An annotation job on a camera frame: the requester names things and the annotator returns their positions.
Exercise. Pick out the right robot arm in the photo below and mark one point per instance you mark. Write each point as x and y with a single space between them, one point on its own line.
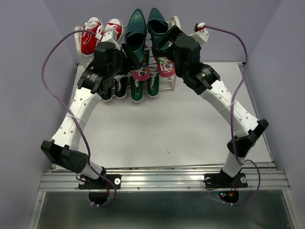
246 129

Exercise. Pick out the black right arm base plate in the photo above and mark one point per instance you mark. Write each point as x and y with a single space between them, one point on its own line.
222 181

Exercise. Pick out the dark green loafer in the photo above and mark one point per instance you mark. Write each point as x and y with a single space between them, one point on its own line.
135 34
157 27

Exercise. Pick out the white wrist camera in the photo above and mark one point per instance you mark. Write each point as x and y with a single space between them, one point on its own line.
200 34
110 36

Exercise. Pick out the cream shoe rack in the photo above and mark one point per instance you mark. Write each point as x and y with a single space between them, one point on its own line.
165 83

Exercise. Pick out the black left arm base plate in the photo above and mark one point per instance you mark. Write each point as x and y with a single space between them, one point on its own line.
86 183

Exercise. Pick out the red sneaker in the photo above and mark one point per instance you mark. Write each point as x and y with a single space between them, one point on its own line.
88 37
116 27

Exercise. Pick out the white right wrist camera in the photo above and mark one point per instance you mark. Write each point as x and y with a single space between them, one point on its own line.
200 34

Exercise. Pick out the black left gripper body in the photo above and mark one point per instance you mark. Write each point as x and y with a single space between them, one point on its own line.
123 64

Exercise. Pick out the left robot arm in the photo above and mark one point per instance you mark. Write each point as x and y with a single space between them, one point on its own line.
62 149

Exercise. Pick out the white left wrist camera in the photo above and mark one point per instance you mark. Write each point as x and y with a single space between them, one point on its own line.
110 36

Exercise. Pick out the black sneaker right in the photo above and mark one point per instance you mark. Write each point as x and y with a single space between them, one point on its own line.
121 87

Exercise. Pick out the aluminium table edge rail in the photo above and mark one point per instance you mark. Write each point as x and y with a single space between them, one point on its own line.
168 178

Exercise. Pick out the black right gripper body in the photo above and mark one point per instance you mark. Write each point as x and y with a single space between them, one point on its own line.
172 35

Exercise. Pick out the green canvas sneaker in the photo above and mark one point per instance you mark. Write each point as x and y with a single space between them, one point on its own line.
136 88
153 85

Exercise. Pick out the black sneaker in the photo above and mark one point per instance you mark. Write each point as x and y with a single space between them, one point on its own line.
107 96
121 87

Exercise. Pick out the red sneaker right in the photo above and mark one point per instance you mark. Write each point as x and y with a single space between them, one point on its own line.
116 27

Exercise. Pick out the black sneaker left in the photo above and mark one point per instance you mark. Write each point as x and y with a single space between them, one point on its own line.
107 96

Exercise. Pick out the pink slide sandal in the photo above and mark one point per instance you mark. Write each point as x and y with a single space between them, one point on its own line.
143 73
165 67

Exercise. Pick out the red sneaker left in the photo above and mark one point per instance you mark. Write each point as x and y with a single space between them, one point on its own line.
88 37

